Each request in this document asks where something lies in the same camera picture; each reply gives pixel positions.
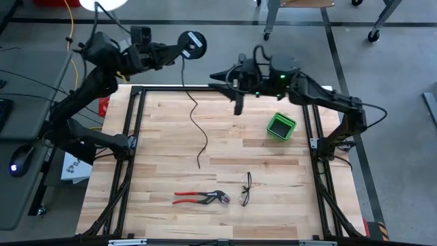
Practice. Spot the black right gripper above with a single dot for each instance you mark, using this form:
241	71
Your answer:
254	78

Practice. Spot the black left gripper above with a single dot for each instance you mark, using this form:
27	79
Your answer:
150	58

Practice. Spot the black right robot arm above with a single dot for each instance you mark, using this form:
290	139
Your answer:
341	102

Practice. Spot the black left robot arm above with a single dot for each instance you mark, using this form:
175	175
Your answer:
99	82

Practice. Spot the yellow clip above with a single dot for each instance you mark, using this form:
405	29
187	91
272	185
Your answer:
121	76

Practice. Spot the green plastic bin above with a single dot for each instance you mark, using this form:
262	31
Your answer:
281	127

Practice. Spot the wooden workbench on wheels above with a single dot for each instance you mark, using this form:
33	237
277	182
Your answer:
273	17

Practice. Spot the small red box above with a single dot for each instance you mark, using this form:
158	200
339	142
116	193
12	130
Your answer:
103	106

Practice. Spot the clear safety glasses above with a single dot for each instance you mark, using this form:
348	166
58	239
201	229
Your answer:
248	181

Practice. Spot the small red bin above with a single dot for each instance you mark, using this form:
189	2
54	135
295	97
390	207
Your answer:
54	2

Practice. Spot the white printed box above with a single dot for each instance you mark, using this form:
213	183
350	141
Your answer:
76	167

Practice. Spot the grey desk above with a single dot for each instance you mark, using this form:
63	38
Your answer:
30	102

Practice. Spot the backlit computer keyboard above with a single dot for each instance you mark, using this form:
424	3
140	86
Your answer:
5	114

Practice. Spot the black computer mouse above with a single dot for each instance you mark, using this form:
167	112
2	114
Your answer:
20	160

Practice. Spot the black aluminium table frame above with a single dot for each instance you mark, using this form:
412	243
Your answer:
164	89

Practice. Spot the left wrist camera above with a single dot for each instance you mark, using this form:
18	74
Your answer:
141	35

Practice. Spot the round white-topped pedestal stand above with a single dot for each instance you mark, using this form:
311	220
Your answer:
102	3

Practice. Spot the silver arm base bracket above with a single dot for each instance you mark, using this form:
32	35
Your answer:
314	143
132	141

